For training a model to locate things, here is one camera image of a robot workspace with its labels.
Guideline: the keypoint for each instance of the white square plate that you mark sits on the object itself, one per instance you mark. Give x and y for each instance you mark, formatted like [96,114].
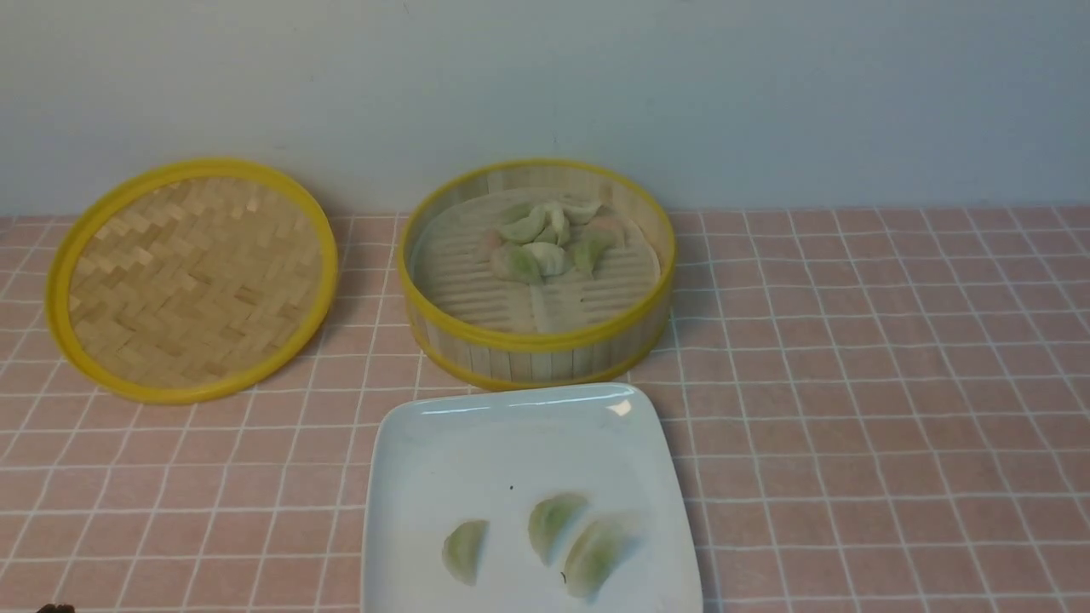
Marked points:
[494,456]

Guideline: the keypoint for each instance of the yellow rimmed bamboo steamer basket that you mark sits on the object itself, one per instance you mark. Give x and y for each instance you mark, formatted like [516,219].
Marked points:
[571,328]

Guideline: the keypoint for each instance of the white dumpling centre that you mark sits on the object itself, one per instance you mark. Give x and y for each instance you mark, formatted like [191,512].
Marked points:
[551,260]

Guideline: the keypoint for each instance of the white dumpling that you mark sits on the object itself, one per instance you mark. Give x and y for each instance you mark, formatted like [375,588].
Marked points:
[558,223]
[551,260]

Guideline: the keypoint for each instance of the green dumpling left pinkish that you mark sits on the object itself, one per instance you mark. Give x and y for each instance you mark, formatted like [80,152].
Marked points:
[515,264]

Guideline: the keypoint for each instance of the white dumpling top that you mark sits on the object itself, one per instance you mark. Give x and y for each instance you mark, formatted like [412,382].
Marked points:
[558,223]

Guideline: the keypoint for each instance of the yellow rimmed bamboo steamer lid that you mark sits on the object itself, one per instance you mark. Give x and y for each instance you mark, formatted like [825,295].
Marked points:
[192,281]

